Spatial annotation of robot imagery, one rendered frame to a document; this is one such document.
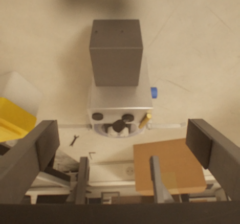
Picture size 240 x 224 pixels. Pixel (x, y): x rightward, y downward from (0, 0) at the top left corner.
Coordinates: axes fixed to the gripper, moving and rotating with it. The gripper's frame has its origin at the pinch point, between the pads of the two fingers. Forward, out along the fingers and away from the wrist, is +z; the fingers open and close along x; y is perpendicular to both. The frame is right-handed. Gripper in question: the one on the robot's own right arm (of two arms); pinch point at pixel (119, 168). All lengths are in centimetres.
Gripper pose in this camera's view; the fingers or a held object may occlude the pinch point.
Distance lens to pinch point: 34.5
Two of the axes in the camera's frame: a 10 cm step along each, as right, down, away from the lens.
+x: -10.0, 0.1, -0.1
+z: -0.1, -8.3, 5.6
